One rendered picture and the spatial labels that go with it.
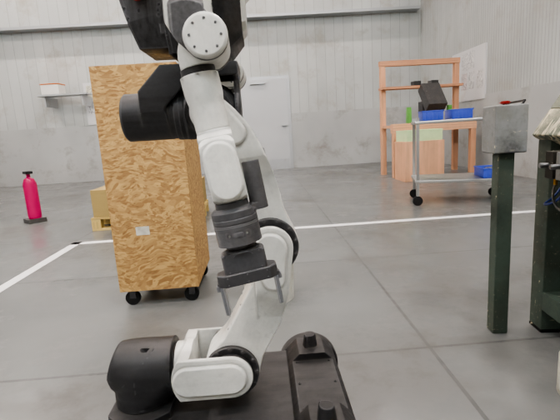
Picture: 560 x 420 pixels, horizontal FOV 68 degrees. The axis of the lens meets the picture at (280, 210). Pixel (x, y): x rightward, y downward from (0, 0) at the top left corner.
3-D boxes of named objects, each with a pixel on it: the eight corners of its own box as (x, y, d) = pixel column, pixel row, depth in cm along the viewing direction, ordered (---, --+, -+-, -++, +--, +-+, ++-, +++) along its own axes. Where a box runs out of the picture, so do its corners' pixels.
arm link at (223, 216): (212, 231, 77) (198, 171, 75) (215, 222, 88) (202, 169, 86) (272, 217, 78) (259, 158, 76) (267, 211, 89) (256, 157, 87)
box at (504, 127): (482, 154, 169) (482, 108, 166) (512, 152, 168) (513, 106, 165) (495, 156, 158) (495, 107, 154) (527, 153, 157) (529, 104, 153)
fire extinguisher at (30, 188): (42, 223, 489) (32, 171, 477) (17, 225, 487) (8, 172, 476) (52, 218, 514) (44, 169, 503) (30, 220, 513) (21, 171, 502)
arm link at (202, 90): (191, 133, 74) (162, 22, 72) (197, 136, 85) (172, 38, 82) (249, 119, 75) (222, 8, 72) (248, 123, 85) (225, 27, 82)
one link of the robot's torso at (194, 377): (172, 409, 105) (167, 361, 102) (187, 365, 125) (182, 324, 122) (254, 402, 106) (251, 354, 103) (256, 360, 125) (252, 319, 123)
